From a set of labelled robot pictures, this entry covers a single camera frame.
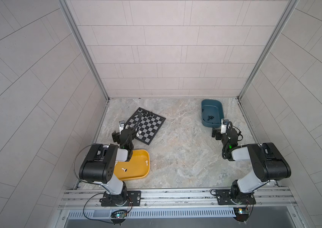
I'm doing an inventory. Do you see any black white chessboard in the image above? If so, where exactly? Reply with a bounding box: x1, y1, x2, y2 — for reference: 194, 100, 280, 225
125, 107, 166, 145

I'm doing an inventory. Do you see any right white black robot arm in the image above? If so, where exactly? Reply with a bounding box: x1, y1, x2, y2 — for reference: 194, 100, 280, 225
210, 122, 291, 206

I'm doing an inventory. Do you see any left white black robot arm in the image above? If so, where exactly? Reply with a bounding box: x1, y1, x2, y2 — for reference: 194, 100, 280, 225
78, 127, 137, 206

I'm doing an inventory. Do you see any right circuit board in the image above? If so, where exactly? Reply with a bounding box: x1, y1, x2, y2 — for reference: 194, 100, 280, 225
233, 208, 250, 222

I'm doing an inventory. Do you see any left green circuit board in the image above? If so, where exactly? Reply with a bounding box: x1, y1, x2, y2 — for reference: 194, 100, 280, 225
110, 210, 128, 219

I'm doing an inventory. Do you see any yellow plastic tray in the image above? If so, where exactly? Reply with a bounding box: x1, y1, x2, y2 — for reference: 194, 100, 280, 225
114, 150, 150, 181

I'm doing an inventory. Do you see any teal plastic bin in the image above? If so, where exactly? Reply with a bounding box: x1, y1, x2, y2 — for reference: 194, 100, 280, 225
201, 99, 225, 128

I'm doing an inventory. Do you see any ventilation grille strip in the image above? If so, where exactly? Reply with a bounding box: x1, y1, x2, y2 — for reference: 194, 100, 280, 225
68, 208, 236, 220

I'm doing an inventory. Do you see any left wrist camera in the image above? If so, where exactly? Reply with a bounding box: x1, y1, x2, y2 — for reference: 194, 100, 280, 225
119, 120, 125, 131

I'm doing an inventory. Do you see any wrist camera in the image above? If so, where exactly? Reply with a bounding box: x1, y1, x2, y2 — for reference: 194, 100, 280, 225
119, 120, 125, 131
220, 119, 229, 134

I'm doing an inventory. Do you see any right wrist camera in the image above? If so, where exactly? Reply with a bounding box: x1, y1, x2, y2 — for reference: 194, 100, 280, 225
220, 119, 229, 134

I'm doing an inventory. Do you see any left black cable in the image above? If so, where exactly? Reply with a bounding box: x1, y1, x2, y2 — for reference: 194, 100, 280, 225
72, 143, 113, 224

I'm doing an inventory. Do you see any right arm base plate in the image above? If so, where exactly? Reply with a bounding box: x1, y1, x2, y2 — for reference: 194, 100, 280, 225
210, 189, 256, 205

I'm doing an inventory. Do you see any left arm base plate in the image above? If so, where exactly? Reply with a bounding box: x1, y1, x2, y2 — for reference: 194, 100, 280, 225
100, 191, 141, 207

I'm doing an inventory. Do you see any aluminium mounting rail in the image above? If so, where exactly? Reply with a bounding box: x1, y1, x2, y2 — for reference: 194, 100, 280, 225
58, 187, 297, 209

